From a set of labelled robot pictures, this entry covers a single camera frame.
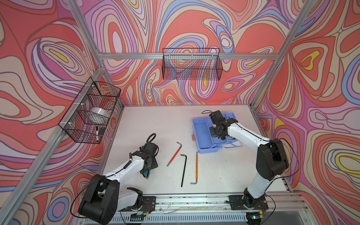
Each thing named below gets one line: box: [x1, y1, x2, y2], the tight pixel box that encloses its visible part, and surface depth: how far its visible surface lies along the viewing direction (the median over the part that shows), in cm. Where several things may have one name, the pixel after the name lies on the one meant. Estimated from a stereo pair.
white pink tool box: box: [192, 112, 244, 154], surface depth 89 cm
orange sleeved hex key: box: [190, 151, 199, 185], surface depth 88 cm
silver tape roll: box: [90, 106, 112, 119], surface depth 75 cm
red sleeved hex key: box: [166, 141, 182, 167], surface depth 93 cm
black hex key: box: [180, 153, 188, 188], surface depth 88 cm
